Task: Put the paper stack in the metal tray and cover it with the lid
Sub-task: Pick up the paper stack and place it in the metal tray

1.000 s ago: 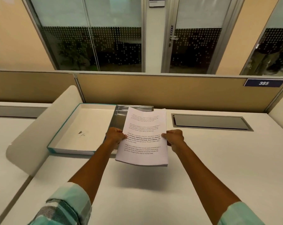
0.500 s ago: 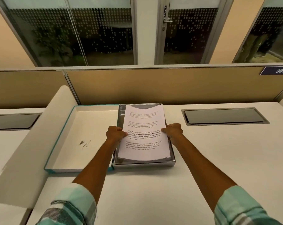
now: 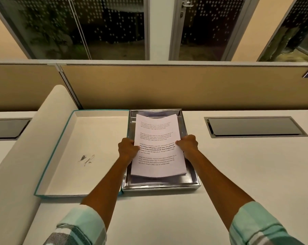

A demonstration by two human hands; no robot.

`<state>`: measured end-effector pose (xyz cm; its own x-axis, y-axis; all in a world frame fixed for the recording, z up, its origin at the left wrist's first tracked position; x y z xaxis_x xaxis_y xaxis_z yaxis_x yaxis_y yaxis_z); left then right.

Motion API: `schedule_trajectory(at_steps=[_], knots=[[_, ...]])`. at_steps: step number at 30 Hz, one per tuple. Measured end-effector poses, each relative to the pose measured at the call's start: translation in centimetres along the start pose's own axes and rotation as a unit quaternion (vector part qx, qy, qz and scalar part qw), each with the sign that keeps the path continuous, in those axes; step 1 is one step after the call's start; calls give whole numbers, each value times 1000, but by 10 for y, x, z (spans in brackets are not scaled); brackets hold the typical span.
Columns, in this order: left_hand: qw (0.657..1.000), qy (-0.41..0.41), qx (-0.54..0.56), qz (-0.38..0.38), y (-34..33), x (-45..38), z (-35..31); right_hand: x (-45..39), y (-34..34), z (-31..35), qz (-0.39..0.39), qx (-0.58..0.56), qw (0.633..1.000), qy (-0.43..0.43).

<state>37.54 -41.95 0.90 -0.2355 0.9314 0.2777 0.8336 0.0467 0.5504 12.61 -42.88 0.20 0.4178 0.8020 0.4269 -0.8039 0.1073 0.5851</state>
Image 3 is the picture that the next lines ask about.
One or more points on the person's left hand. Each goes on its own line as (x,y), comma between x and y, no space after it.
(126,149)

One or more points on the slim glass window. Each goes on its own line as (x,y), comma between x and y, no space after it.
(294,30)

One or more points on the person's right thumb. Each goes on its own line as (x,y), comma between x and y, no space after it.
(180,143)

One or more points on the person's left thumb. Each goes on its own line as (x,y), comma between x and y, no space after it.
(136,148)

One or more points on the person's right hand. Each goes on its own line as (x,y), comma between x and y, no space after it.
(189,145)

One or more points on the person's right forearm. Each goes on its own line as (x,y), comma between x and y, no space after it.
(220,191)

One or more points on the teal cardboard box lid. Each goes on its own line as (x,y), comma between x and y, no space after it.
(92,150)

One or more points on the shiny silver metal tray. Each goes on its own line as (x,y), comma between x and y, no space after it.
(192,179)

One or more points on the wide beige desk divider panel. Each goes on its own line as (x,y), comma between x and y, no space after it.
(184,86)

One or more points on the stack of printed white paper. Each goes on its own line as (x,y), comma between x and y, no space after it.
(156,142)

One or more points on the glass door with grey frame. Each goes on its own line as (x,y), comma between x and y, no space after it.
(210,28)

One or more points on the person's left forearm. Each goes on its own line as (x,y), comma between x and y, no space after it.
(103,191)

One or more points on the large glass window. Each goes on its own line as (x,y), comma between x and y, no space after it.
(92,25)

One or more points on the narrow beige desk divider panel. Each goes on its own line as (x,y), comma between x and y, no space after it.
(23,86)

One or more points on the white curved desk side partition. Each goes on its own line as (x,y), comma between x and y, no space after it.
(23,163)

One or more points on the green plant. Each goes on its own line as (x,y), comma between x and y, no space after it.
(46,30)

